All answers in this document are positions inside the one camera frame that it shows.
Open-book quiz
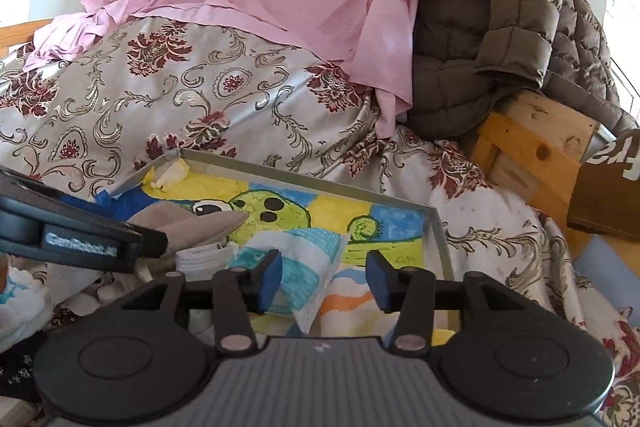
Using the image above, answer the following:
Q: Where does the white air conditioner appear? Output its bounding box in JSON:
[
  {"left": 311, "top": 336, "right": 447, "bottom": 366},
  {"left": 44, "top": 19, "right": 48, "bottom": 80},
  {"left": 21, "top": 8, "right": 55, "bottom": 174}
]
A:
[{"left": 585, "top": 0, "right": 617, "bottom": 38}]

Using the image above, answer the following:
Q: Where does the white printed sock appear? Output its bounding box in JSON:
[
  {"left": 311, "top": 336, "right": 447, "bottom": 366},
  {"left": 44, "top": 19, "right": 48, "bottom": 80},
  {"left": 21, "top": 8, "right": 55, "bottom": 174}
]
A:
[{"left": 0, "top": 267, "right": 54, "bottom": 353}]

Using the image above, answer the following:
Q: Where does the yellow white crumpled scrap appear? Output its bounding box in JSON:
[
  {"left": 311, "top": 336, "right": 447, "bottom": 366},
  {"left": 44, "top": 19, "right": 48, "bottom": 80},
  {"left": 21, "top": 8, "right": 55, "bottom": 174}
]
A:
[{"left": 145, "top": 159, "right": 191, "bottom": 192}]

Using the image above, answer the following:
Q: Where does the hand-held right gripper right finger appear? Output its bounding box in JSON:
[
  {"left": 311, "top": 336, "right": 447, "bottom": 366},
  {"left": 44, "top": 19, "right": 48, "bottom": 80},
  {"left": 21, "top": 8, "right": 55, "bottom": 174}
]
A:
[{"left": 365, "top": 251, "right": 532, "bottom": 355}]

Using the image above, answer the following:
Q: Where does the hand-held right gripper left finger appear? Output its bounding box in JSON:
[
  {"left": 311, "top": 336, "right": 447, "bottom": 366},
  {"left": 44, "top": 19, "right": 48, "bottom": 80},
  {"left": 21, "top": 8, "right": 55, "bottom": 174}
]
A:
[{"left": 121, "top": 249, "right": 284, "bottom": 356}]

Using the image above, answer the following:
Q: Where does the striped sock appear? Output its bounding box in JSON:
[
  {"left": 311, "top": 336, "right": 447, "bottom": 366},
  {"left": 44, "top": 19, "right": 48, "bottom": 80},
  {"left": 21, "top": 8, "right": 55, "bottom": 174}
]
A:
[{"left": 225, "top": 227, "right": 446, "bottom": 338}]

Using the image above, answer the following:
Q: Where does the black flowered cloth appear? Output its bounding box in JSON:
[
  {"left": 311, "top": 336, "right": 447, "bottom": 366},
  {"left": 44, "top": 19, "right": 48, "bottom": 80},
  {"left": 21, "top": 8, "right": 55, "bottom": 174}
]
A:
[{"left": 0, "top": 329, "right": 51, "bottom": 408}]

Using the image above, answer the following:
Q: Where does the brown quilted jacket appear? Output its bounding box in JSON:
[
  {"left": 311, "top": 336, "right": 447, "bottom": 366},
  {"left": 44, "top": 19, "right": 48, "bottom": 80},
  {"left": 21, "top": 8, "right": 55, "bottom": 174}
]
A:
[{"left": 407, "top": 0, "right": 640, "bottom": 142}]

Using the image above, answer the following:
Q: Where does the grey sock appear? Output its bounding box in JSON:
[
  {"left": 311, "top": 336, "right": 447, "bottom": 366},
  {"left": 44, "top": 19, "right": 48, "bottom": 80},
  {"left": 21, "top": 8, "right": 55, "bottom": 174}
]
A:
[{"left": 127, "top": 202, "right": 251, "bottom": 258}]

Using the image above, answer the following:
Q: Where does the brown cardboard box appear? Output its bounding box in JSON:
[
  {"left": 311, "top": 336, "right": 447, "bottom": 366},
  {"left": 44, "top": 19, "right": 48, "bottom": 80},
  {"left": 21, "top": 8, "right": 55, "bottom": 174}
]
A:
[{"left": 567, "top": 129, "right": 640, "bottom": 241}]

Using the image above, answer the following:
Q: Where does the floral satin bedspread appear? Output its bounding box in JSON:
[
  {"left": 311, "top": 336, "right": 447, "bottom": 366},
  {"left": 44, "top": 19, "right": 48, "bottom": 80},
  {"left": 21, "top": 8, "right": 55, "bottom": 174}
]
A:
[{"left": 0, "top": 14, "right": 640, "bottom": 427}]

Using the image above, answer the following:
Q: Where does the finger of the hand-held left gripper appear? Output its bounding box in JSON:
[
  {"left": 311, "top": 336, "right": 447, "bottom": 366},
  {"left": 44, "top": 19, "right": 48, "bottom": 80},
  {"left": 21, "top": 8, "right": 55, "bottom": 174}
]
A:
[{"left": 132, "top": 227, "right": 169, "bottom": 259}]

